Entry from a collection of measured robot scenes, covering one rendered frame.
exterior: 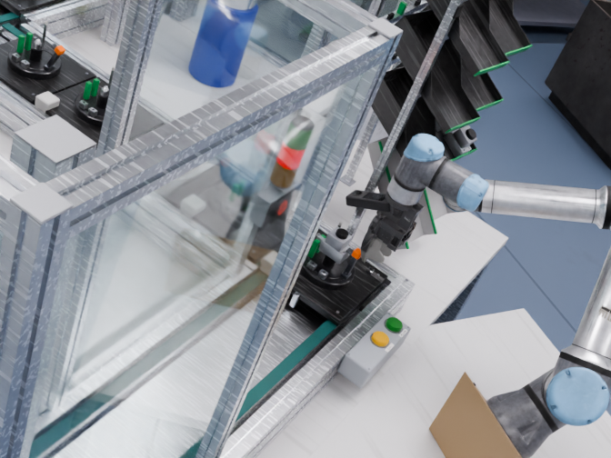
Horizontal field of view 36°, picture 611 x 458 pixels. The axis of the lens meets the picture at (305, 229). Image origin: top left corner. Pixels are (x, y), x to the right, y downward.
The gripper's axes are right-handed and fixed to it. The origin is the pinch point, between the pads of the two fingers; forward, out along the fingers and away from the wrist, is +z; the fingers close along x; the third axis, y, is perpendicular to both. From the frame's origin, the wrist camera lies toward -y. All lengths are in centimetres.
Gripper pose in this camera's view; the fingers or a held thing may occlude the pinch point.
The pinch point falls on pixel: (363, 255)
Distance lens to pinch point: 223.5
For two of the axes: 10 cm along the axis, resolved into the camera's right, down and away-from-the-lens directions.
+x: 5.3, -3.9, 7.5
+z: -3.1, 7.4, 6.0
